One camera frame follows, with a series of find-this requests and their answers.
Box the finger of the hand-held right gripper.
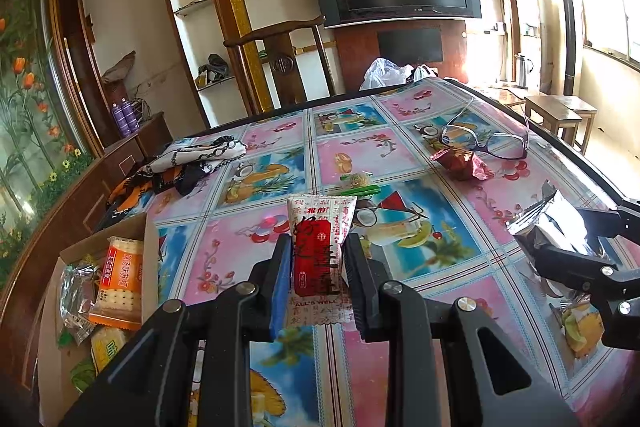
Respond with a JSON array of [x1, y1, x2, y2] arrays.
[[575, 199, 640, 243], [532, 244, 640, 350]]

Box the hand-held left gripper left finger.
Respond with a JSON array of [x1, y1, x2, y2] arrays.
[[60, 234, 293, 427]]

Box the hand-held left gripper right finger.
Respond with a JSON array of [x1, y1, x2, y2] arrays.
[[344, 232, 581, 427]]

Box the red white snack packet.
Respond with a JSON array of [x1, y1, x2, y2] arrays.
[[286, 194, 358, 328]]

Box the silver snack packet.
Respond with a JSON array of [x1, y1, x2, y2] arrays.
[[506, 181, 608, 268]]

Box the cardboard box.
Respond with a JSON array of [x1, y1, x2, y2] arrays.
[[37, 212, 161, 427]]

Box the orange cracker packet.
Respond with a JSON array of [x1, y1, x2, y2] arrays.
[[89, 236, 146, 333]]

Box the fruit print tablecloth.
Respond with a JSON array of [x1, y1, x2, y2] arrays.
[[100, 77, 640, 427]]

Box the small green snack packet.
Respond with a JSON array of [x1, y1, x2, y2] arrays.
[[340, 173, 383, 196]]

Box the wooden stool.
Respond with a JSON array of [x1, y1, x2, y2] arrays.
[[547, 94, 599, 155], [524, 96, 583, 152]]

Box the eyeglasses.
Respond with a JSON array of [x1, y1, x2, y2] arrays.
[[440, 104, 531, 162]]

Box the dark red snack packet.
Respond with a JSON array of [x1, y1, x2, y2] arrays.
[[430, 144, 493, 182]]

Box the orange black white scarf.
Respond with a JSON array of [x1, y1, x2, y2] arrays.
[[107, 134, 248, 208]]

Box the steel kettle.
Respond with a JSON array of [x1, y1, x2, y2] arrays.
[[514, 53, 535, 90]]

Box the yellow cracker packet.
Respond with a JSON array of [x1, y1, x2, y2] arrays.
[[90, 326, 138, 375]]

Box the black standing pipe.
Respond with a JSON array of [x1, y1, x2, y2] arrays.
[[559, 0, 581, 96]]

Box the clear wrapped snack packet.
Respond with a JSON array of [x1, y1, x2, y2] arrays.
[[57, 259, 103, 348]]

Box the green pea snack packet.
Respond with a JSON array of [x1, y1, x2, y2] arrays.
[[70, 357, 98, 393]]

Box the white plastic bag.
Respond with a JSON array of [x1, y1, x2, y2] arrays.
[[359, 57, 441, 92]]

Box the wooden chair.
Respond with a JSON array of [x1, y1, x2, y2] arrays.
[[222, 16, 341, 115]]

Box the wooden cabinet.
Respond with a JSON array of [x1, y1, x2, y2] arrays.
[[0, 112, 173, 388]]

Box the dark clothes pile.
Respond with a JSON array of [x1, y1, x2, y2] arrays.
[[196, 54, 232, 85]]

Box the brown cloth bag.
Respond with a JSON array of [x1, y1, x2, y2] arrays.
[[102, 51, 137, 82]]

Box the flower painted glass panel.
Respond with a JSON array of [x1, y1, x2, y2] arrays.
[[0, 0, 96, 288]]

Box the black wall panel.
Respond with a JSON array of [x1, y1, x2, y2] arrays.
[[377, 28, 444, 64]]

